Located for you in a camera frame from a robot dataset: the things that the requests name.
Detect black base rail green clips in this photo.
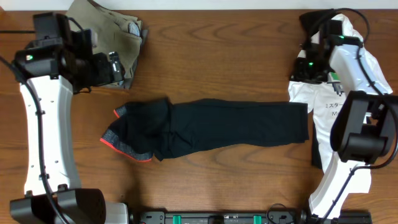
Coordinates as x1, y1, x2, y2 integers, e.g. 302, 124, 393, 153
130, 210, 373, 224

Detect folded khaki pants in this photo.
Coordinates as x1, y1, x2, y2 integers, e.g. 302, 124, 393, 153
66, 0, 145, 89

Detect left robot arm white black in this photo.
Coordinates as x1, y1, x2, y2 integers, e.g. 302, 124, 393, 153
9, 12, 129, 223

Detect black garment under t-shirt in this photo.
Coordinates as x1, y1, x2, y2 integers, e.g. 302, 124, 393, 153
299, 9, 336, 170

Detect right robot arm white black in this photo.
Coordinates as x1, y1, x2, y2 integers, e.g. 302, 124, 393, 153
288, 14, 397, 223

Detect black leggings red waistband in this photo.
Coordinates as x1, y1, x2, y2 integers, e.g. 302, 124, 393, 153
100, 98, 309, 162

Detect grey folded garment under khaki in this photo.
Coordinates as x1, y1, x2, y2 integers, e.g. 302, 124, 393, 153
114, 21, 147, 89

